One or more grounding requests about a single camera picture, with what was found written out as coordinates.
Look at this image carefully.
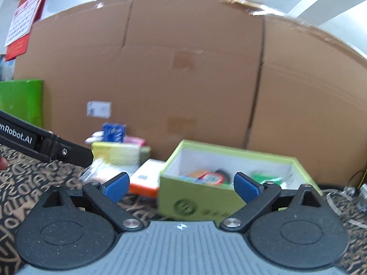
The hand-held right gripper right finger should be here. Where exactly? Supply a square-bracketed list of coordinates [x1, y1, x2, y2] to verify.
[219, 172, 326, 234]

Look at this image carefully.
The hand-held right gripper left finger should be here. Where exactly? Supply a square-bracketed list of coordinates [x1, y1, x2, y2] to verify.
[42, 172, 145, 234]

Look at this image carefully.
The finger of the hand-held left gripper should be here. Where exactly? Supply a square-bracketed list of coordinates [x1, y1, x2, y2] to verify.
[51, 137, 95, 167]

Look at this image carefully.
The white and pink sock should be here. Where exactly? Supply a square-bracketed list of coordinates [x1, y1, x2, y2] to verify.
[84, 132, 104, 145]

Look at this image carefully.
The pale yellow box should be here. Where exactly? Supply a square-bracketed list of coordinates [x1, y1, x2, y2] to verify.
[92, 142, 142, 175]

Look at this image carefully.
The blue box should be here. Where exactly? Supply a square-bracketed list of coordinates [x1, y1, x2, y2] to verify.
[102, 123, 127, 144]

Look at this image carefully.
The light green shoebox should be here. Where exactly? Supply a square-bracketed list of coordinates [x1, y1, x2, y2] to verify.
[157, 139, 323, 221]

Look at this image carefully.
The clear plastic cup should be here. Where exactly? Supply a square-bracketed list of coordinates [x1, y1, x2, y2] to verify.
[81, 158, 102, 182]

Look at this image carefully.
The white and orange box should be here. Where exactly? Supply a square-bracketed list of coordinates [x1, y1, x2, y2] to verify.
[129, 159, 167, 197]

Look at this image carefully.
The large green box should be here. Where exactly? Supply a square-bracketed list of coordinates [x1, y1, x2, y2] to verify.
[0, 79, 44, 129]

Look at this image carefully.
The black patterned blanket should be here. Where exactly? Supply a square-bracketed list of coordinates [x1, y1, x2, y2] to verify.
[0, 145, 367, 275]

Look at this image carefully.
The pink cloth item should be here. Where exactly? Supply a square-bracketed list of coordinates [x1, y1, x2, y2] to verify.
[124, 136, 146, 147]

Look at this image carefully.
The white shipping label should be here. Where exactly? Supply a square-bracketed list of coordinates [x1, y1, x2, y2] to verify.
[86, 101, 112, 118]

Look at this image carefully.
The white cable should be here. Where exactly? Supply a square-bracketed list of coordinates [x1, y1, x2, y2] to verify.
[323, 188, 367, 227]

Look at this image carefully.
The black cable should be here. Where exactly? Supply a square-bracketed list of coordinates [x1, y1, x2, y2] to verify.
[345, 168, 367, 191]

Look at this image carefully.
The red wall calendar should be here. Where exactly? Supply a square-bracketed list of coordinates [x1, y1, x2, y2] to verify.
[4, 0, 55, 62]

